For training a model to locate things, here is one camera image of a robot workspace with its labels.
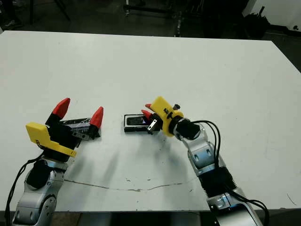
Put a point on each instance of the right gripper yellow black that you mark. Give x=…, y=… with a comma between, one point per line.
x=164, y=110

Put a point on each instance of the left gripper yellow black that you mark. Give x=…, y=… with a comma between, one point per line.
x=61, y=137

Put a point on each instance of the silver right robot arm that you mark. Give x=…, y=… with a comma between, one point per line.
x=204, y=155

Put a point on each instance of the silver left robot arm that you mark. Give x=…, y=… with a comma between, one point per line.
x=35, y=204

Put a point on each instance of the black box white insert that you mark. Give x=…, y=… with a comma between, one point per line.
x=134, y=130

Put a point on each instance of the black gantry stand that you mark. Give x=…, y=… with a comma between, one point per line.
x=152, y=9

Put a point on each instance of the grey sneaker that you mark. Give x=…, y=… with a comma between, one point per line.
x=9, y=23

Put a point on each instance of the black equipment bags heap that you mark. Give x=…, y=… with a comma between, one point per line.
x=257, y=24

